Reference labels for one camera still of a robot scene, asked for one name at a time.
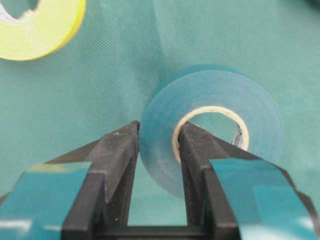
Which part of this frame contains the yellow tape roll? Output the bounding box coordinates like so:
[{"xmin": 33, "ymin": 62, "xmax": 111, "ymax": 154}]
[{"xmin": 0, "ymin": 0, "xmax": 87, "ymax": 61}]

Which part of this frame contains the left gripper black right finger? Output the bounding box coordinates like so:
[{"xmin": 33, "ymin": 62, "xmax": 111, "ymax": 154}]
[{"xmin": 178, "ymin": 124, "xmax": 320, "ymax": 240}]

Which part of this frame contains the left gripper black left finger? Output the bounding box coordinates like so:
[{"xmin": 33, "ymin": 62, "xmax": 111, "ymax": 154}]
[{"xmin": 0, "ymin": 120, "xmax": 140, "ymax": 240}]

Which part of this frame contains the green tape roll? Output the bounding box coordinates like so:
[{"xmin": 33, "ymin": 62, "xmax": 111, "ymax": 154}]
[{"xmin": 139, "ymin": 64, "xmax": 284, "ymax": 198}]

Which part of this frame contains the green table cloth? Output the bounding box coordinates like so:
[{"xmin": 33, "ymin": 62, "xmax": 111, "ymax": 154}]
[{"xmin": 0, "ymin": 0, "xmax": 320, "ymax": 227}]

